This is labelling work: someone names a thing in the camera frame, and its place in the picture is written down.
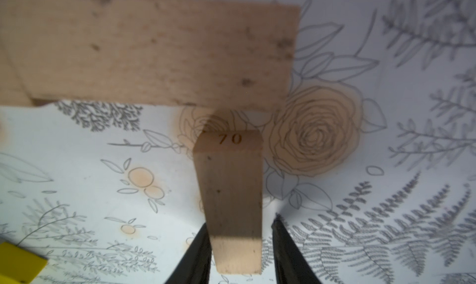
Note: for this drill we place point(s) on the yellow block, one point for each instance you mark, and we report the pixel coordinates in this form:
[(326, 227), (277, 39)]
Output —
[(18, 266)]

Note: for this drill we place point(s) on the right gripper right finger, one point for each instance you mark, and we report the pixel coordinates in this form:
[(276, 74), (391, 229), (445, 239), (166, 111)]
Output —
[(290, 265)]

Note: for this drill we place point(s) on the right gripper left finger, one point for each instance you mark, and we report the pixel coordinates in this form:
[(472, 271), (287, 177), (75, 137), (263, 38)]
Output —
[(195, 265)]

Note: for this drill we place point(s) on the natural wood block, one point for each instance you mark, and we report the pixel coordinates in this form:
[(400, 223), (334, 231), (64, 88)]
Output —
[(207, 53), (13, 86)]

